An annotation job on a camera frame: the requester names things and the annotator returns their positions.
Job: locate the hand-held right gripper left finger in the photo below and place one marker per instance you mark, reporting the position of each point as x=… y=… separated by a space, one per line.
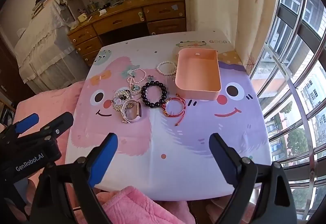
x=101 y=160

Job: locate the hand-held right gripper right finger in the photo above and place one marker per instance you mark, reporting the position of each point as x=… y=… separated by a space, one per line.
x=224 y=160

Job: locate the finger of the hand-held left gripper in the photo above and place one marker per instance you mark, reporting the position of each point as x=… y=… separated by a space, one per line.
x=61 y=120
x=25 y=122

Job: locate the rhinestone leaf brooch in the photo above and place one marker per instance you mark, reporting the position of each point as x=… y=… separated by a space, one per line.
x=116 y=106

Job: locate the pink plastic box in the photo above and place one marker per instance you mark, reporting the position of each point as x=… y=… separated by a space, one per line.
x=198 y=73

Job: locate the pink fleece blanket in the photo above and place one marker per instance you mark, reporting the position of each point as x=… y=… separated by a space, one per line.
x=51 y=104

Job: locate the cartoon printed tablecloth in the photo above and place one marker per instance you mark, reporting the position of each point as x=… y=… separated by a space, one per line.
x=165 y=142

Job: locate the white lace cover cloth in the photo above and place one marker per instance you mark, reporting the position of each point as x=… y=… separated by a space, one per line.
x=43 y=43

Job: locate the cream mug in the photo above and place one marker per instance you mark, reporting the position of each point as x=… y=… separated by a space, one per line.
x=81 y=18

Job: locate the wooden desk with drawers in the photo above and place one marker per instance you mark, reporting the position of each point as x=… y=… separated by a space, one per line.
x=119 y=20

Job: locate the window with metal bars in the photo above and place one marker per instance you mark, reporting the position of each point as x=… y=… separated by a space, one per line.
x=287 y=22

